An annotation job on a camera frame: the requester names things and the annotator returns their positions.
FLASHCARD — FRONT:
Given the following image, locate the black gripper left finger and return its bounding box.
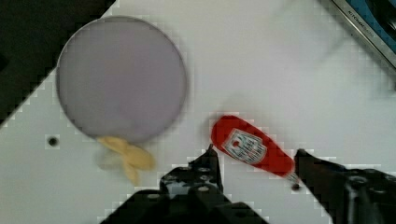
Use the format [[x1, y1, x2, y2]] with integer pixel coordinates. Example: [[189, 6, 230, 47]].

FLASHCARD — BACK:
[[160, 144, 223, 199]]

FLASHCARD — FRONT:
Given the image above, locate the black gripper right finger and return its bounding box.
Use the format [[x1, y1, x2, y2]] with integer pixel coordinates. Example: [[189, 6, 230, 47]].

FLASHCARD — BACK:
[[294, 148, 396, 224]]

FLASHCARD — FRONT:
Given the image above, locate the red ketchup bottle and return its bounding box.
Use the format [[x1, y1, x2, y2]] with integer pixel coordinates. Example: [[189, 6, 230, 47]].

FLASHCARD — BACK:
[[211, 115, 299, 184]]

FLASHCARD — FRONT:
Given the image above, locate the yellow toy banana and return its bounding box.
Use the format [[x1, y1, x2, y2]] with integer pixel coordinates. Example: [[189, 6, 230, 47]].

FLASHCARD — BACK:
[[97, 136, 156, 186]]

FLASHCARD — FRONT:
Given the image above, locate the grey round plate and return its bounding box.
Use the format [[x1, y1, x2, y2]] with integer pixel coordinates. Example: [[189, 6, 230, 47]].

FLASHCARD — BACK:
[[56, 16, 188, 143]]

